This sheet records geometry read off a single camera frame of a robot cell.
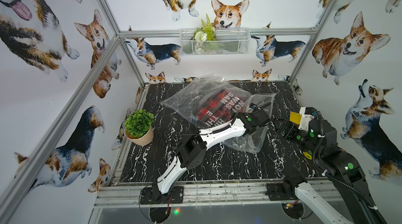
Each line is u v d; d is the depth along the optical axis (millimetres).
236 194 748
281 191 732
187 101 1026
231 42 923
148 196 729
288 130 561
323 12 865
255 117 661
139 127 812
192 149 502
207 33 818
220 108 920
